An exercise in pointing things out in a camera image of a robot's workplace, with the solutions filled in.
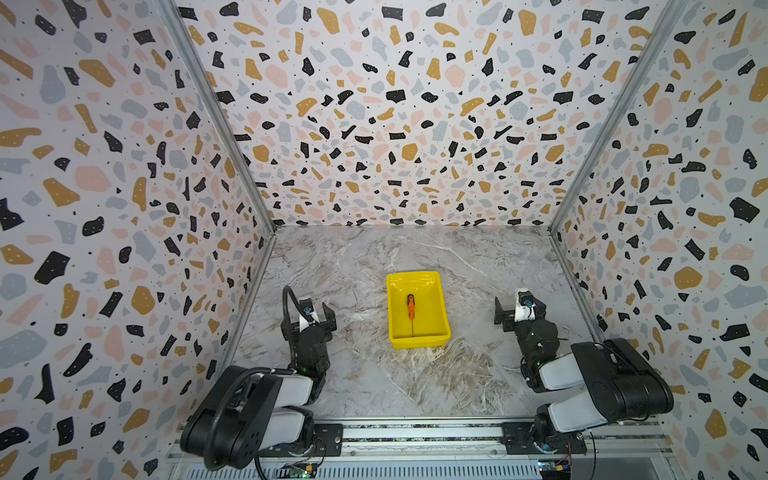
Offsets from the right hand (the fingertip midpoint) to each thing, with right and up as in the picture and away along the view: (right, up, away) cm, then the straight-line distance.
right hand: (518, 296), depth 88 cm
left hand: (-61, -3, -2) cm, 61 cm away
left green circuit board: (-57, -39, -18) cm, 72 cm away
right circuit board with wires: (+1, -38, -17) cm, 42 cm away
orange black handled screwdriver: (-31, -6, +8) cm, 33 cm away
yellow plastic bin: (-25, -10, +10) cm, 28 cm away
